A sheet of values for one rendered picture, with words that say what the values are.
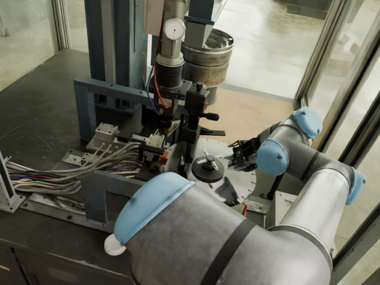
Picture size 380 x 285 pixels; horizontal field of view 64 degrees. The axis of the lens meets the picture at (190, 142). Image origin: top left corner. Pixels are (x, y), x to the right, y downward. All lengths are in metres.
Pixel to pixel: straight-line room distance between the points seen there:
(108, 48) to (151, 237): 1.18
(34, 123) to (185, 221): 1.30
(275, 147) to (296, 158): 0.05
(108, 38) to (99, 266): 0.92
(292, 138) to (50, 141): 1.06
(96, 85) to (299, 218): 0.96
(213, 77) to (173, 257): 1.30
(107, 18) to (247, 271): 1.23
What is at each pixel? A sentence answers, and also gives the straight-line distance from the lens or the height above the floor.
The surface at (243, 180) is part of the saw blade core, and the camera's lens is 1.03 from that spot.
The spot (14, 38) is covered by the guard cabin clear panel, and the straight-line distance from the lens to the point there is 1.98.
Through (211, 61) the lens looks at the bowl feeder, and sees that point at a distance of 1.52.
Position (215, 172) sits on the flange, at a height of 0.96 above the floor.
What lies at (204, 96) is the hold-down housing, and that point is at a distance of 0.81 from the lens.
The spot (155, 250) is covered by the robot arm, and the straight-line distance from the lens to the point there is 0.36.
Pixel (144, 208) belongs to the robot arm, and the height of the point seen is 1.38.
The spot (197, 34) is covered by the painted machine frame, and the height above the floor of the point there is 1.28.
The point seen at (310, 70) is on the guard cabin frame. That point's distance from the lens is 1.96.
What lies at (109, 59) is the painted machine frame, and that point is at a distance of 1.47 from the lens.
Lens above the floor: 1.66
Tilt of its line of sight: 39 degrees down
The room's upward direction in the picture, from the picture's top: 9 degrees clockwise
